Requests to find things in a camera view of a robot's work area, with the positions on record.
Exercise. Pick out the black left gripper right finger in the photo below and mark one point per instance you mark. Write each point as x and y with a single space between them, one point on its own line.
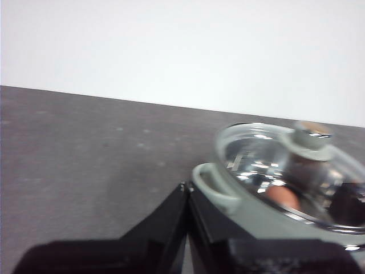
242 254

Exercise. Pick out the glass lid with green knob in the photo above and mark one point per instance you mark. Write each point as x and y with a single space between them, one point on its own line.
256 154

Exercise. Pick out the brown egg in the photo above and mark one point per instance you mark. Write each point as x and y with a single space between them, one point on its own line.
282 196

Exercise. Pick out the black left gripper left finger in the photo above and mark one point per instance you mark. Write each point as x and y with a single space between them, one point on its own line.
137 248

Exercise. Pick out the pale green electric steamer pot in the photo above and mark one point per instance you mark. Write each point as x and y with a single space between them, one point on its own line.
271 225

